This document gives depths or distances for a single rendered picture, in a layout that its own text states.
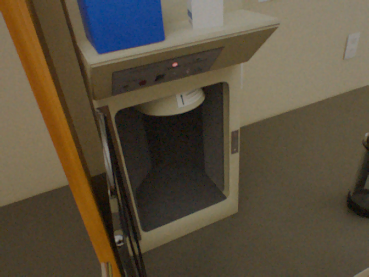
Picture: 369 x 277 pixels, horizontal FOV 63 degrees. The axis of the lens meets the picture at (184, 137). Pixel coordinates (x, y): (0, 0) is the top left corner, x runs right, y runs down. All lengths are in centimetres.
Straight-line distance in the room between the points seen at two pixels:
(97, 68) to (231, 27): 22
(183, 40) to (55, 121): 22
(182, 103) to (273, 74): 75
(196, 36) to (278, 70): 92
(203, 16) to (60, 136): 29
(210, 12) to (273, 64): 84
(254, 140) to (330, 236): 48
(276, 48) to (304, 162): 48
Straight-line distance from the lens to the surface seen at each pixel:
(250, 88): 130
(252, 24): 52
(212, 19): 51
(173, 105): 65
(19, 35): 44
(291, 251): 87
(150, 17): 45
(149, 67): 48
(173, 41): 46
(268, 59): 131
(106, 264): 54
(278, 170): 110
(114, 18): 43
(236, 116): 72
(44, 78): 46
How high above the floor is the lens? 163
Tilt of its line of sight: 33 degrees down
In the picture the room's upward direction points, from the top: 6 degrees counter-clockwise
